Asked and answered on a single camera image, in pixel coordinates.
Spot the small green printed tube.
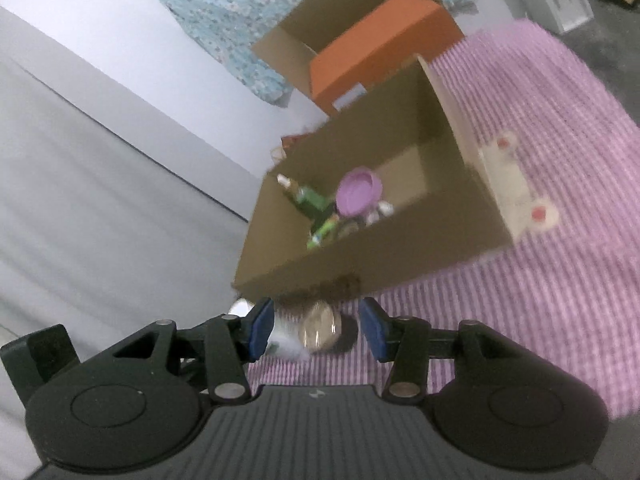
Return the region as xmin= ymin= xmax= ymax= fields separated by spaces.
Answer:
xmin=306 ymin=214 xmax=341 ymax=251

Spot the large cardboard box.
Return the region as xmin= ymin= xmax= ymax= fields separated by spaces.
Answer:
xmin=232 ymin=54 xmax=516 ymax=306

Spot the white plastic bottle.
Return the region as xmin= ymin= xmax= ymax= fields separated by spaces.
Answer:
xmin=227 ymin=297 xmax=313 ymax=361

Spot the cardboard box with raised flaps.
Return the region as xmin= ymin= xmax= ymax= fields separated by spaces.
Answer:
xmin=251 ymin=0 xmax=443 ymax=106

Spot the orange box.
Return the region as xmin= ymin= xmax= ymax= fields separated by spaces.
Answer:
xmin=308 ymin=0 xmax=466 ymax=116

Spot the blue floral cloth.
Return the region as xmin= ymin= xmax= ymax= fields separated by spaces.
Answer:
xmin=140 ymin=0 xmax=493 ymax=108

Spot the cream toy with red dots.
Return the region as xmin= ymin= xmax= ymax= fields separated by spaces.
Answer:
xmin=475 ymin=131 xmax=561 ymax=241

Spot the white charger plug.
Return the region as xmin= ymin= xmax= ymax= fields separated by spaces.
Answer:
xmin=367 ymin=201 xmax=396 ymax=226

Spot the purple plastic bowl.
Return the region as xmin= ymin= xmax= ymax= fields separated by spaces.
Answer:
xmin=336 ymin=168 xmax=385 ymax=218

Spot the green dropper bottle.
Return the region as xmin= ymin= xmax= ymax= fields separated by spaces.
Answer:
xmin=276 ymin=174 xmax=336 ymax=216

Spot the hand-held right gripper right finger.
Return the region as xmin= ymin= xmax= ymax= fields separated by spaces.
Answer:
xmin=359 ymin=296 xmax=506 ymax=401

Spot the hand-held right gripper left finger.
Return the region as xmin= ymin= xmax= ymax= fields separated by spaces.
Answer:
xmin=115 ymin=297 xmax=276 ymax=406

